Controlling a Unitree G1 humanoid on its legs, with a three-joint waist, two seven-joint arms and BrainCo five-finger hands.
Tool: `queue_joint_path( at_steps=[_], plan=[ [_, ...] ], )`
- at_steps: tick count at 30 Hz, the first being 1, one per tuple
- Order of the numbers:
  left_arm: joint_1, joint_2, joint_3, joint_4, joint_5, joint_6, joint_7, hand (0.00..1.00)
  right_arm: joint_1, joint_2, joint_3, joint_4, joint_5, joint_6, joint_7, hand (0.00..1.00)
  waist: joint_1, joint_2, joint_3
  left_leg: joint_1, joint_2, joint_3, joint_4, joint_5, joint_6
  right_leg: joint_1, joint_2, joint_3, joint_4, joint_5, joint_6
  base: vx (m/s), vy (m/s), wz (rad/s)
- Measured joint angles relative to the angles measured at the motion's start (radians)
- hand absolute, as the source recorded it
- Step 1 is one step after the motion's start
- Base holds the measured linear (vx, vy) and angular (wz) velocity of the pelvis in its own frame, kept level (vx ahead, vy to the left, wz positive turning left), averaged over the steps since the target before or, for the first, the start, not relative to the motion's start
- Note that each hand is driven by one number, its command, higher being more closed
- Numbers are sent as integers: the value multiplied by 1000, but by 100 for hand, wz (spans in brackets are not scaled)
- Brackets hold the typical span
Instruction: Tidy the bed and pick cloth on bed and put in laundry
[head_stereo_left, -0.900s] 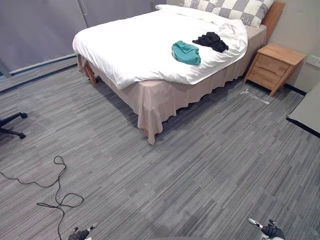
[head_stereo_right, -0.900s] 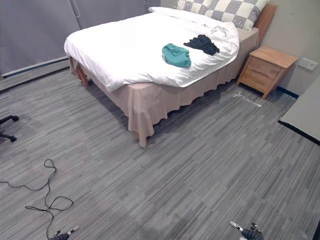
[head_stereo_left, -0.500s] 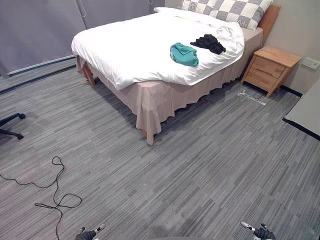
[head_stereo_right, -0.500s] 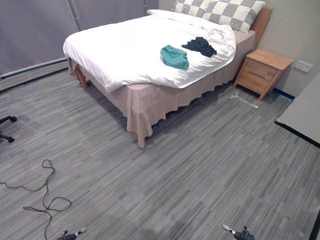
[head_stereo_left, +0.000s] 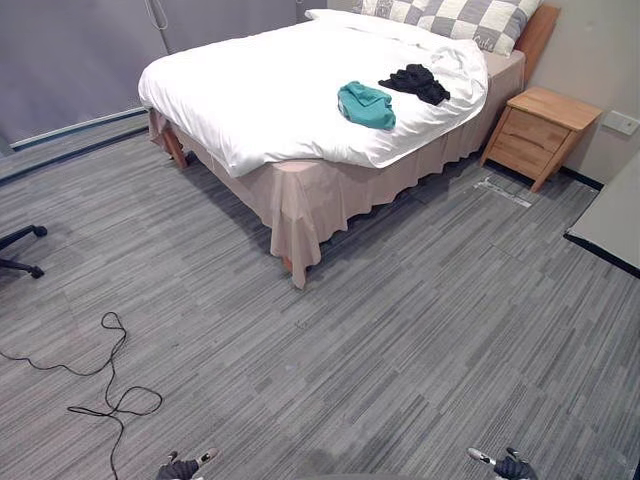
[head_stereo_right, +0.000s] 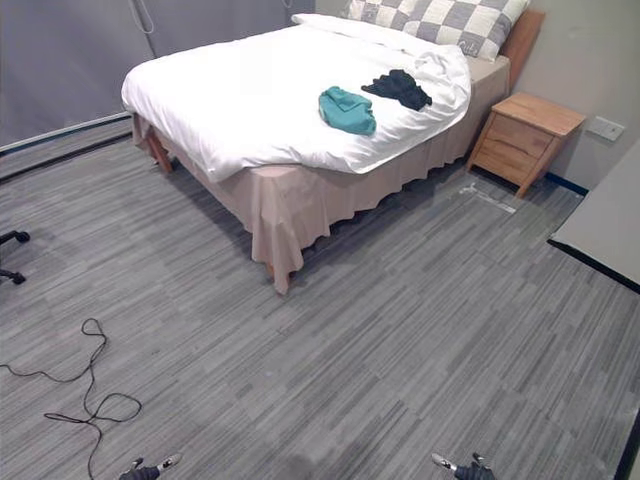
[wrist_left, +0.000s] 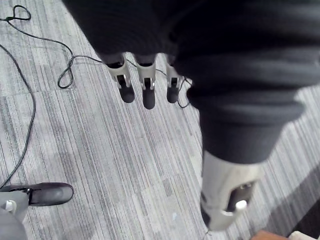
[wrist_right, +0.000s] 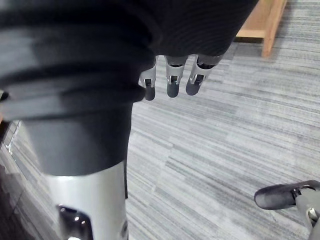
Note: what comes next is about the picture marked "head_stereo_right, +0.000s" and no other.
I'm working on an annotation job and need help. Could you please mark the robot's right hand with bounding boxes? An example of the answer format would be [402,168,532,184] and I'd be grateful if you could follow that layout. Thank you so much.
[431,452,496,480]

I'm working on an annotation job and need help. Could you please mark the robot's left hand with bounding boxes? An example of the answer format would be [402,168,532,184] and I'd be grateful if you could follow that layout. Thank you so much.
[118,452,184,480]

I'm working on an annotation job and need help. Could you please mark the teal crumpled cloth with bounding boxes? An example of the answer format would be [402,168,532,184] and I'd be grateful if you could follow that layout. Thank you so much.
[317,85,378,136]

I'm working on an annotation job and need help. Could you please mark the black crumpled cloth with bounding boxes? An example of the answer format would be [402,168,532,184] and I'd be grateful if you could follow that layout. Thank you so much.
[360,68,434,112]

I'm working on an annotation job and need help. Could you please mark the black office chair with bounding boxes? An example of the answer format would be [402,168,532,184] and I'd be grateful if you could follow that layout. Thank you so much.
[0,229,31,286]

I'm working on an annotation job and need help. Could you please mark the wooden nightstand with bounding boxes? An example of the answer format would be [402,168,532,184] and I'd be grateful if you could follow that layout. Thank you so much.
[465,91,587,199]

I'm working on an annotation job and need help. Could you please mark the white duvet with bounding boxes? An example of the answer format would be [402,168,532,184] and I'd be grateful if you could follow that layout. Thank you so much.
[121,13,473,182]

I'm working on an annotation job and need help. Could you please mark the wooden headboard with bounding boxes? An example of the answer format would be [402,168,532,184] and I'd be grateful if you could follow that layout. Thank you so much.
[499,9,546,91]

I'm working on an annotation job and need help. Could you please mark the grey white checkered pillow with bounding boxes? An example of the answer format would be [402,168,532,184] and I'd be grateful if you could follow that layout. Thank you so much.
[344,0,530,63]

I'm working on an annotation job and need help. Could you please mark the black floor cable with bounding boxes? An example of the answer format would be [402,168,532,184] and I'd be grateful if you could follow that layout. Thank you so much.
[0,317,143,476]

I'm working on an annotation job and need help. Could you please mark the wall socket plate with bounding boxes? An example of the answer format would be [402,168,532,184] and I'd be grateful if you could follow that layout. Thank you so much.
[585,115,626,141]

